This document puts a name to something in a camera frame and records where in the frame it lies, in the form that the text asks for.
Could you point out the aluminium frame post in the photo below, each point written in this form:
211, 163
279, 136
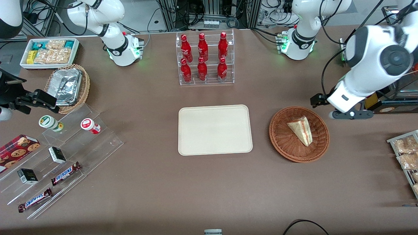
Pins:
168, 14
254, 13

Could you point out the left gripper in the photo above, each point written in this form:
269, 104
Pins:
319, 99

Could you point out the clear acrylic bottle rack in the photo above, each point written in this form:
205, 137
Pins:
210, 81

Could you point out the stack of foil trays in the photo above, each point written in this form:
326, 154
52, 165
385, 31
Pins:
67, 86

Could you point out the red cookie box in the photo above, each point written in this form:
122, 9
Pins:
16, 151

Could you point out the clear acrylic stepped shelf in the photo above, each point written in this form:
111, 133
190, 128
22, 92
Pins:
98, 150

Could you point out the grey object at table edge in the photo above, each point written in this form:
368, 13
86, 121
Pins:
213, 232

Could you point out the round brown wicker basket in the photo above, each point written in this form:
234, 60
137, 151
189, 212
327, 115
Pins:
284, 137

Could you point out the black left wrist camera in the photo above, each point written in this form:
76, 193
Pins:
319, 100

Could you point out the red lid white cup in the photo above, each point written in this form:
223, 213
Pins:
89, 125

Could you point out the white snack bin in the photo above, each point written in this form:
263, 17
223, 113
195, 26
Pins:
76, 49

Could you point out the yellow snack packet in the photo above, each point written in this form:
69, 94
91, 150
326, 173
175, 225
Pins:
31, 57

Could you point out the long white power strip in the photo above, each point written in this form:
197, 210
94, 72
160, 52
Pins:
276, 16

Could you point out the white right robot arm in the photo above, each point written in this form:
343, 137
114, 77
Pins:
120, 49

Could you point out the clear fried snack packet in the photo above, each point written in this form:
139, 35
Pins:
416, 189
408, 161
406, 144
415, 177

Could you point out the large clear cracker pack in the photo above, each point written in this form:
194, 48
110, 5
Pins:
52, 56

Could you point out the red cola bottle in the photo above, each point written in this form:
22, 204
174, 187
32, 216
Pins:
202, 47
222, 70
223, 45
202, 70
186, 71
185, 47

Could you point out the green lid white cup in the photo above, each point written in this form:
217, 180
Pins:
49, 122

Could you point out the beige plastic tray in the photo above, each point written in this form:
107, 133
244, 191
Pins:
214, 130

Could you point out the small black box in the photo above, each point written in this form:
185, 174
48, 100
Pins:
27, 176
57, 155

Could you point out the Snickers bar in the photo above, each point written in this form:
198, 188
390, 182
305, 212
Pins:
35, 200
65, 173

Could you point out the red sausage on skewer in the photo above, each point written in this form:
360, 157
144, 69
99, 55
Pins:
415, 68

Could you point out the teal snack packet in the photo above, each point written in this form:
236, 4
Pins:
69, 44
38, 45

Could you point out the light wicker basket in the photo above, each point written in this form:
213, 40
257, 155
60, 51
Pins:
85, 86

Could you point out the small clear cracker pack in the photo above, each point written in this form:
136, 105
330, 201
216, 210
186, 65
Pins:
55, 44

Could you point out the tray of packaged pastries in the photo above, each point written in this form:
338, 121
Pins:
392, 141

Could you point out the small white socket strip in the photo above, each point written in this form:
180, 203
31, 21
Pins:
211, 24

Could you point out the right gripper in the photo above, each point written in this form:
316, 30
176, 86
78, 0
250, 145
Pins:
9, 93

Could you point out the triangle sandwich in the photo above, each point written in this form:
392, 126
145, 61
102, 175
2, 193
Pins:
302, 130

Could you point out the black food warmer machine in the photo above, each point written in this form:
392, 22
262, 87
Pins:
372, 101

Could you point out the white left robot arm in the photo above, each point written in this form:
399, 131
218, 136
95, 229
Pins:
369, 58

